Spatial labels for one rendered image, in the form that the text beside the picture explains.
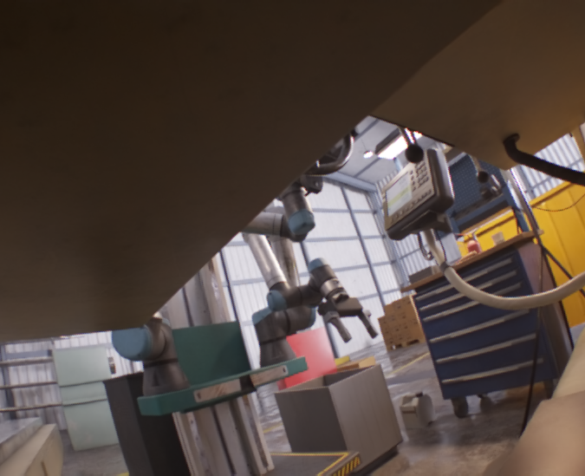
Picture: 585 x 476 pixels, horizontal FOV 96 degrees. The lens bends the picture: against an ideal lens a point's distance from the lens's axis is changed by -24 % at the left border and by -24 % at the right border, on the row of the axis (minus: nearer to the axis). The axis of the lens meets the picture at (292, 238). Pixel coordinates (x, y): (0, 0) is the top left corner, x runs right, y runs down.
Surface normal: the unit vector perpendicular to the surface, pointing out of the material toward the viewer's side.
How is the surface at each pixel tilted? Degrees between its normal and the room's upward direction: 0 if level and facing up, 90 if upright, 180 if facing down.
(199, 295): 90
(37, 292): 180
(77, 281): 180
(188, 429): 90
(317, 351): 90
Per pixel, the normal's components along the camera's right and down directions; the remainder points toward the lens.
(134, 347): -0.01, -0.18
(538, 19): 0.28, 0.91
